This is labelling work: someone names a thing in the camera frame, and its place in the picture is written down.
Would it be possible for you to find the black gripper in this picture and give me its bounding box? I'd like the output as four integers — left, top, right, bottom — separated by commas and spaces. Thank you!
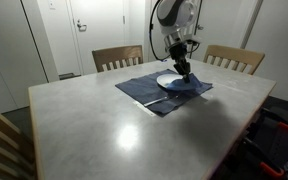
168, 43, 192, 84

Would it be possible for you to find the light blue microfibre cloth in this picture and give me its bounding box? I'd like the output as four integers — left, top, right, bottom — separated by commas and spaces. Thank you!
165, 73, 203, 93

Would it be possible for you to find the white round plate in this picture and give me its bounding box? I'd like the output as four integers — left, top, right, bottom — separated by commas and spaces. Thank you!
156, 73, 185, 90

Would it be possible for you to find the dark blue fabric placemat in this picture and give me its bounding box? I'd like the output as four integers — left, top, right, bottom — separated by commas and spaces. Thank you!
114, 68, 214, 118

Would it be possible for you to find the wooden slat-back chair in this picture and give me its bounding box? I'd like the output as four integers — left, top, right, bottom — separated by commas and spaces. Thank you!
0, 101, 38, 180
202, 44, 266, 76
91, 44, 145, 73

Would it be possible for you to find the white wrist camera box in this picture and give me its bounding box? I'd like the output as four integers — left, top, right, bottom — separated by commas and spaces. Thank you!
184, 38, 202, 48

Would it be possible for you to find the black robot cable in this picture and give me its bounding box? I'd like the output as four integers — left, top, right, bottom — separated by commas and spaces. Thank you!
148, 0, 172, 63

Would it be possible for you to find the white door with small handle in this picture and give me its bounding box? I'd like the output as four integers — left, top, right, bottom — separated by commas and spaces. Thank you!
197, 0, 252, 63

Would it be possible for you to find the white door with lever handle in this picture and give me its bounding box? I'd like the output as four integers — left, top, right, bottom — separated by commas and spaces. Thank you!
66, 0, 127, 76

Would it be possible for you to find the black clamp orange handle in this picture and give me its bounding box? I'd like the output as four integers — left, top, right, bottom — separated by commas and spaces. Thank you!
260, 108, 288, 134
243, 136, 285, 178

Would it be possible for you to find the silver lever door handle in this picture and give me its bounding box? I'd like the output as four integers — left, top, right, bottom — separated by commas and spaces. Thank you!
75, 19, 88, 33

